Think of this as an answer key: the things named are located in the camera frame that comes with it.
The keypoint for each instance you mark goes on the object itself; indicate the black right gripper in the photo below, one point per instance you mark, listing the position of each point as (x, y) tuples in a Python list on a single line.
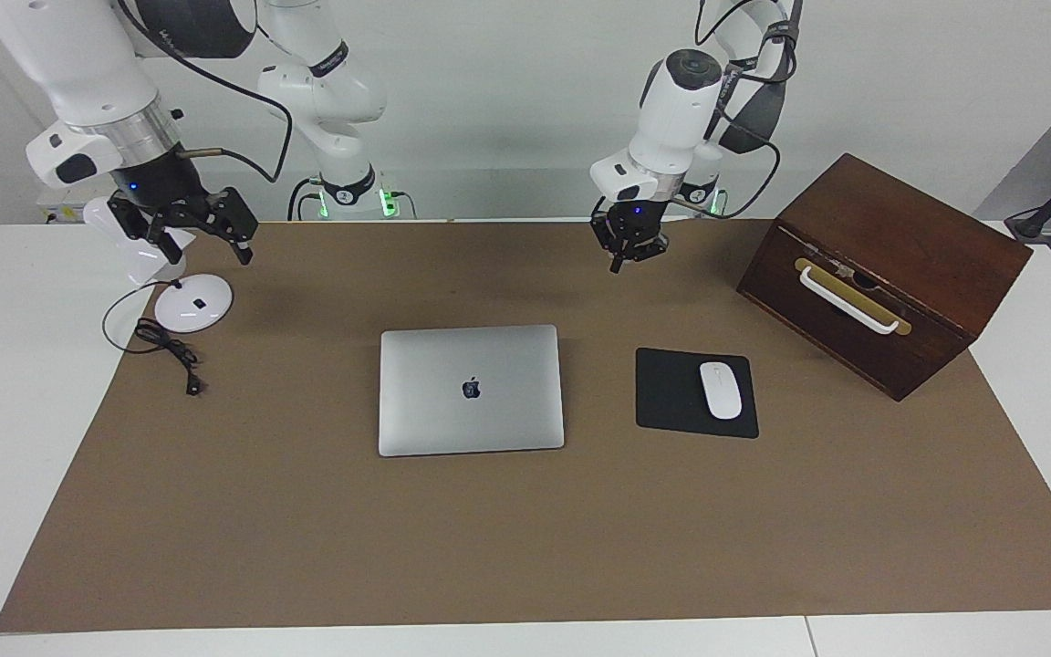
[(156, 187)]

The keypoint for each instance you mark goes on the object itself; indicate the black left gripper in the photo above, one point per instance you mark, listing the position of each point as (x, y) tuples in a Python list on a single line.
[(630, 224)]

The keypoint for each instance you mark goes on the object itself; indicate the silver grey laptop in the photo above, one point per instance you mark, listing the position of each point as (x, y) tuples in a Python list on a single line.
[(471, 388)]

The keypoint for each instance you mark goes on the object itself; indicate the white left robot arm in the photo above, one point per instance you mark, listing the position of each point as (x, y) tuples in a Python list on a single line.
[(681, 100)]

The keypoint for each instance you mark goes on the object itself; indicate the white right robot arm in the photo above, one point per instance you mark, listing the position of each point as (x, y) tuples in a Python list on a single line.
[(78, 64)]

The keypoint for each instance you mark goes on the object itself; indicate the white desk lamp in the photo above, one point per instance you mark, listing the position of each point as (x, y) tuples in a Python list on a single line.
[(192, 306)]

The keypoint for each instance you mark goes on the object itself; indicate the white power strip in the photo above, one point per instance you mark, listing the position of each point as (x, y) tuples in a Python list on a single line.
[(56, 212)]

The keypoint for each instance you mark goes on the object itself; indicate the black mouse pad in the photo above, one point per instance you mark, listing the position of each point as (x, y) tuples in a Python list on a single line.
[(667, 392)]

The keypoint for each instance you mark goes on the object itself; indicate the white computer mouse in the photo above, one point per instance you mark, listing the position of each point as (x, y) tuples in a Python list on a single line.
[(721, 391)]

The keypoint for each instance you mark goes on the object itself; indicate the dark brown wooden box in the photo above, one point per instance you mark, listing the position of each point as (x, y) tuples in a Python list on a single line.
[(927, 274)]

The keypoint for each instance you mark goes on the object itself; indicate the brown table mat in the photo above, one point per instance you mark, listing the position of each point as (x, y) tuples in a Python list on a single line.
[(525, 538)]

